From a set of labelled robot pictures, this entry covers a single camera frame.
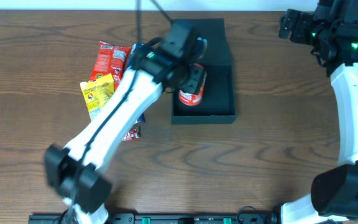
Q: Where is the red Pringles can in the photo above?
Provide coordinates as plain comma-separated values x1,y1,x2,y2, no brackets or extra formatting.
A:
178,63,208,106

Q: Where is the black mounting rail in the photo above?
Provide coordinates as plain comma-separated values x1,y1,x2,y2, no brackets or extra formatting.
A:
27,211,281,224

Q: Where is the red KitKat bar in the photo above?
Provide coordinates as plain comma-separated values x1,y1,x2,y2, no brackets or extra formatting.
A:
122,126,141,141

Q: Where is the dark green open box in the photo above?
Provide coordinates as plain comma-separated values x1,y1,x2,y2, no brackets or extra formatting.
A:
172,18,237,124

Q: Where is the purple chocolate bar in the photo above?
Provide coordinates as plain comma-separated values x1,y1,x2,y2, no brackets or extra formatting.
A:
135,114,145,124

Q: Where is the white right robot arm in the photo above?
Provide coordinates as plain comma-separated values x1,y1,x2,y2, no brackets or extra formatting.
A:
270,0,358,223

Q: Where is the yellow snack bag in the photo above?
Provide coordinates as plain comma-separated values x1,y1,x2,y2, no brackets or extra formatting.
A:
80,74,115,120

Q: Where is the red snack bag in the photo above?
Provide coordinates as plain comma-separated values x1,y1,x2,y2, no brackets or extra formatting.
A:
89,41,132,90

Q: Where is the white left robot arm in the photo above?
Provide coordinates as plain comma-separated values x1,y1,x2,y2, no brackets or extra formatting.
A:
44,20,208,223

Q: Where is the blue cookie pack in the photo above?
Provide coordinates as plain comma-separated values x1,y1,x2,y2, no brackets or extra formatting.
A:
127,44,149,70

